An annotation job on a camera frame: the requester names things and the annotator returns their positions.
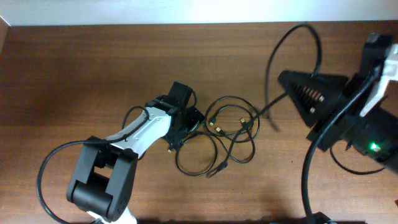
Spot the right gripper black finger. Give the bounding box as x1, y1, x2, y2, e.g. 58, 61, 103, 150
287, 83, 343, 128
278, 70, 349, 93

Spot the black cable bundle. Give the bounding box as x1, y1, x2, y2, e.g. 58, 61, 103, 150
167, 95, 261, 177

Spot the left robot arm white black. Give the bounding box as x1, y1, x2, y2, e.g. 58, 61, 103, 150
66, 82, 204, 223

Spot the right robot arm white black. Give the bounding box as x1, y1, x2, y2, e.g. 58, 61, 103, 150
278, 70, 397, 172

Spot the right camera black cable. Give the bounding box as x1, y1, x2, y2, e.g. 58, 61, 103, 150
300, 67, 383, 224

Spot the right camera mount white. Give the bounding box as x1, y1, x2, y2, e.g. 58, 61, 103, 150
359, 44, 397, 117

